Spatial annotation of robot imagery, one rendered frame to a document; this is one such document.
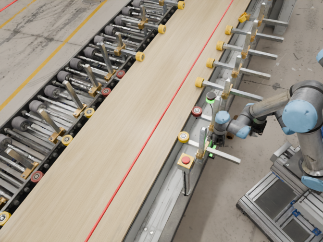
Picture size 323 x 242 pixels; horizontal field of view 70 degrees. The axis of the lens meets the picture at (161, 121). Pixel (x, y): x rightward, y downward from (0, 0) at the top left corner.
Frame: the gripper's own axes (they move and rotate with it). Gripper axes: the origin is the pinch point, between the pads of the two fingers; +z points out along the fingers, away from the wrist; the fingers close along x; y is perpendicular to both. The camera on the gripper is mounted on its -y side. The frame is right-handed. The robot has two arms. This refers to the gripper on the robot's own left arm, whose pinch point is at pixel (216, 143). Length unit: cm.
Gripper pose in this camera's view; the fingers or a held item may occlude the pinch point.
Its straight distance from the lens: 159.9
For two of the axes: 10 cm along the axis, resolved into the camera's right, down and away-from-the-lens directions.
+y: -1.2, 8.2, -5.6
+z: 0.9, 5.7, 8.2
